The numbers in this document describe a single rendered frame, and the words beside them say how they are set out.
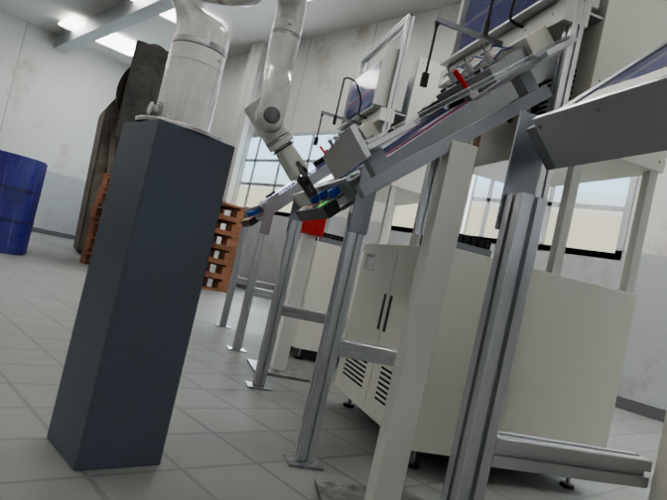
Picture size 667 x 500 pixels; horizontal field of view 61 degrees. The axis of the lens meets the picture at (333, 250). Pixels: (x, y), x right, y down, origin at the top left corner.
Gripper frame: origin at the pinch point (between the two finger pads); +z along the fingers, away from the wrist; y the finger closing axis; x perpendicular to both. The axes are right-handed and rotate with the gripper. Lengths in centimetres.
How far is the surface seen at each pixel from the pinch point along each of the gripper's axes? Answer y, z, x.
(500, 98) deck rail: 32, 5, 52
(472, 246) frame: 17, 40, 30
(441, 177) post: 60, 9, 11
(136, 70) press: -560, -196, 35
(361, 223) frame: 36.3, 11.5, -2.2
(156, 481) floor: 55, 28, -72
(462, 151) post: 63, 6, 17
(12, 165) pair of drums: -380, -132, -118
